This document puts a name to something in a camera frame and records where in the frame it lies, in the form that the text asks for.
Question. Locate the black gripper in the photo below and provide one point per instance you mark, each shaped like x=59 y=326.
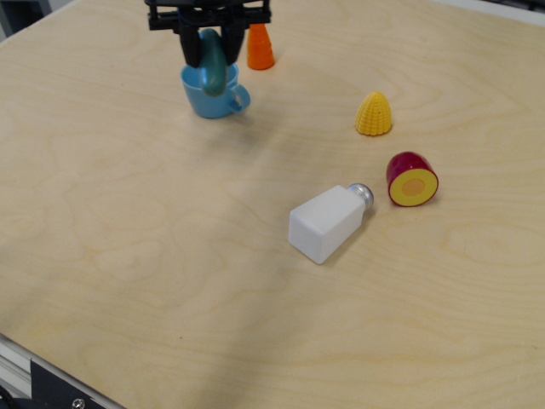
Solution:
x=187 y=17

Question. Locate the green toy cucumber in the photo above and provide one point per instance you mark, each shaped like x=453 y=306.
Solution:
x=212 y=67

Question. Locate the blue plastic cup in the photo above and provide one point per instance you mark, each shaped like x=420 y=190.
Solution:
x=236 y=98

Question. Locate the orange toy carrot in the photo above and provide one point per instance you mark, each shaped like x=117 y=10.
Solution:
x=259 y=48

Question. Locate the yellow toy corn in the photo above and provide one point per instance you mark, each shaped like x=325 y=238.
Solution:
x=374 y=116

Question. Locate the white salt shaker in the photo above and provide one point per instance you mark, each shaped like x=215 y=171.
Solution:
x=322 y=224

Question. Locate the red yellow toy fruit half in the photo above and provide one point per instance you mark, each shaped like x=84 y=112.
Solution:
x=411 y=180

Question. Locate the aluminium table frame rail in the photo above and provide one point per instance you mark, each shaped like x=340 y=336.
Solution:
x=16 y=375

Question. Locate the black corner bracket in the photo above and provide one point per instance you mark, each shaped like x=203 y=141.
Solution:
x=56 y=389

